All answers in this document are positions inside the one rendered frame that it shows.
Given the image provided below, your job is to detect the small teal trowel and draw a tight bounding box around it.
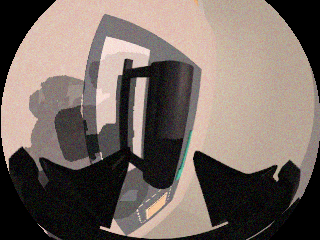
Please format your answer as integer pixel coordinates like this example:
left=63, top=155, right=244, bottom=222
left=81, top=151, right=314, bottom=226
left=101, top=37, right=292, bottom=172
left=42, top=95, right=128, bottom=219
left=175, top=131, right=193, bottom=181

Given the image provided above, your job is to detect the peach square tile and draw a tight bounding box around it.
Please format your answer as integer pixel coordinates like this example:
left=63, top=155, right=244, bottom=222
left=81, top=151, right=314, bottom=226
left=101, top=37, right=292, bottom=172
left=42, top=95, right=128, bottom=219
left=145, top=191, right=168, bottom=220

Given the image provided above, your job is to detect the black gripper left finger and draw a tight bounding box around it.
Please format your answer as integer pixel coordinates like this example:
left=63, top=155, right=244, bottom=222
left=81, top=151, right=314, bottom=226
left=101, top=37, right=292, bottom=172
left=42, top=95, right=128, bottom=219
left=39, top=147, right=131, bottom=229

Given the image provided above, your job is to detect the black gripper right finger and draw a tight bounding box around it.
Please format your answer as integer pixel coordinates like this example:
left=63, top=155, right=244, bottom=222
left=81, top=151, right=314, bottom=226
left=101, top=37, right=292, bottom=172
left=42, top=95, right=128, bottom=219
left=192, top=151, right=277, bottom=227

